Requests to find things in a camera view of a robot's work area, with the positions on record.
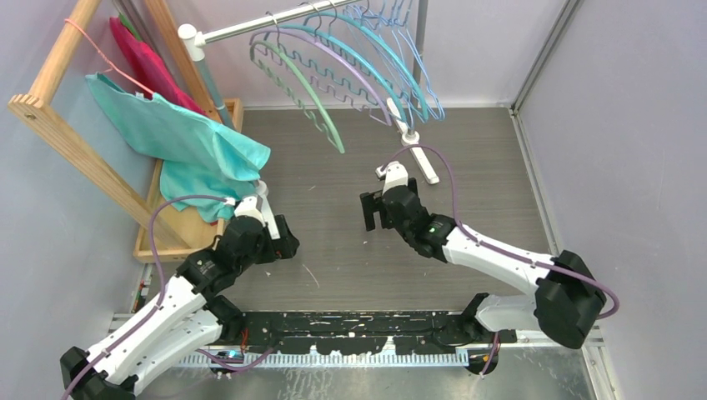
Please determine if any green plastic hanger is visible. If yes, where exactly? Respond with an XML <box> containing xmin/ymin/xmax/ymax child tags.
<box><xmin>249</xmin><ymin>12</ymin><xmax>345</xmax><ymax>153</ymax></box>

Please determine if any light blue wire hanger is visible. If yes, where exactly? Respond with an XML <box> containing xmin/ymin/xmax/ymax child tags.
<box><xmin>385</xmin><ymin>1</ymin><xmax>446</xmax><ymax>120</ymax></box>
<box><xmin>391</xmin><ymin>1</ymin><xmax>445</xmax><ymax>123</ymax></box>
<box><xmin>350</xmin><ymin>1</ymin><xmax>420</xmax><ymax>123</ymax></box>

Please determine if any purple wavy plastic hanger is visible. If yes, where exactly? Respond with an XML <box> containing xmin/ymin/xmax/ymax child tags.
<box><xmin>257</xmin><ymin>24</ymin><xmax>406</xmax><ymax>126</ymax></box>

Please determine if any teal wavy plastic hanger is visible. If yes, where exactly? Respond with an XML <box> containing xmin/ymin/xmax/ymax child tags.
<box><xmin>300</xmin><ymin>0</ymin><xmax>431</xmax><ymax>120</ymax></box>

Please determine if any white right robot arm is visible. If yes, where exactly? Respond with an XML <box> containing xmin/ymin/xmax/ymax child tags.
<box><xmin>359</xmin><ymin>178</ymin><xmax>607</xmax><ymax>349</ymax></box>

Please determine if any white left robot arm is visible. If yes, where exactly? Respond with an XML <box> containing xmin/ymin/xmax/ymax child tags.
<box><xmin>60</xmin><ymin>214</ymin><xmax>299</xmax><ymax>399</ymax></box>

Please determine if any teal cloth garment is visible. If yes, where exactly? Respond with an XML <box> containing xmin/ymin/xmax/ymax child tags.
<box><xmin>86</xmin><ymin>73</ymin><xmax>271</xmax><ymax>223</ymax></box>

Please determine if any magenta cloth garment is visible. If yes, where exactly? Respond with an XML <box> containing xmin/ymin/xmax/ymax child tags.
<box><xmin>109</xmin><ymin>17</ymin><xmax>221</xmax><ymax>132</ymax></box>

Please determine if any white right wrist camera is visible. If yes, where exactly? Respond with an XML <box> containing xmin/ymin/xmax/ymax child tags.
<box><xmin>375</xmin><ymin>161</ymin><xmax>409</xmax><ymax>193</ymax></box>

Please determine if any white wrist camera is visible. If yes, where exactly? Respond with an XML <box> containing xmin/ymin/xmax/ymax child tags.
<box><xmin>225</xmin><ymin>193</ymin><xmax>273</xmax><ymax>226</ymax></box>
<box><xmin>375</xmin><ymin>161</ymin><xmax>409</xmax><ymax>193</ymax></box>

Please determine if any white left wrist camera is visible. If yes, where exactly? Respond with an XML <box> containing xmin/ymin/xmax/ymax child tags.
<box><xmin>225</xmin><ymin>193</ymin><xmax>273</xmax><ymax>226</ymax></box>

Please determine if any wooden clothes rack frame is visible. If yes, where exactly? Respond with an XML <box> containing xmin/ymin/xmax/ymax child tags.
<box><xmin>8</xmin><ymin>1</ymin><xmax>226</xmax><ymax>263</ymax></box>

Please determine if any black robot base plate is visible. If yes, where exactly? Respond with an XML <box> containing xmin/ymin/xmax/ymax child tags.
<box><xmin>206</xmin><ymin>311</ymin><xmax>518</xmax><ymax>375</ymax></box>

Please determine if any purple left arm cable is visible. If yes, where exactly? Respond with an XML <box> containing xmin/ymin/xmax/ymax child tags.
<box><xmin>60</xmin><ymin>194</ymin><xmax>236</xmax><ymax>400</ymax></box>

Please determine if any metal hanger rail stand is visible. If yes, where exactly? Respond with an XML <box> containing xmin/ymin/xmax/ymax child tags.
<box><xmin>178</xmin><ymin>0</ymin><xmax>441</xmax><ymax>192</ymax></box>

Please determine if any pink elastic cord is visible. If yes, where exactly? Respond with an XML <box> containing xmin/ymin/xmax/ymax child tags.
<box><xmin>63</xmin><ymin>17</ymin><xmax>153</xmax><ymax>99</ymax></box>

